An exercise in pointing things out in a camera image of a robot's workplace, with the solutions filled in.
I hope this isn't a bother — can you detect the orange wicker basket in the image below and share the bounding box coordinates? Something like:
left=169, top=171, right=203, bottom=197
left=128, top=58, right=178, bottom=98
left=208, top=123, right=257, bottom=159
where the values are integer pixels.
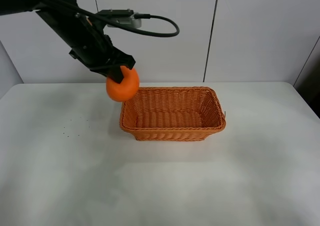
left=119, top=86, right=226, bottom=141

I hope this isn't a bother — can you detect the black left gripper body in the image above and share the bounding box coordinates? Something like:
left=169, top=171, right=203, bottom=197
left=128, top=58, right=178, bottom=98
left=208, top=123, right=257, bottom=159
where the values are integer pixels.
left=69, top=34, right=136, bottom=77

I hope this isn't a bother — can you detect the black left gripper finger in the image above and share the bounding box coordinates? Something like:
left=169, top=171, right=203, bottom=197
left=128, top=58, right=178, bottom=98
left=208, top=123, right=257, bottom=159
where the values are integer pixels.
left=108, top=66, right=124, bottom=84

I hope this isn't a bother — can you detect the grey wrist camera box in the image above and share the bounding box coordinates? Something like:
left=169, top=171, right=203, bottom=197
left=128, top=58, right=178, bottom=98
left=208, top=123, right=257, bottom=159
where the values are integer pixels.
left=97, top=9, right=142, bottom=29

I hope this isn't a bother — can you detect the orange with stem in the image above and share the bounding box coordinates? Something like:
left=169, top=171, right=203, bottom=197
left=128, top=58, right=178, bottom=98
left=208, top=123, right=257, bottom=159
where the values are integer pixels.
left=106, top=66, right=140, bottom=102

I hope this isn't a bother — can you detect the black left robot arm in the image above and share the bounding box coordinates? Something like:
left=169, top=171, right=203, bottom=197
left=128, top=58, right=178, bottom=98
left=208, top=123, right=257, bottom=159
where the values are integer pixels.
left=0, top=0, right=136, bottom=84

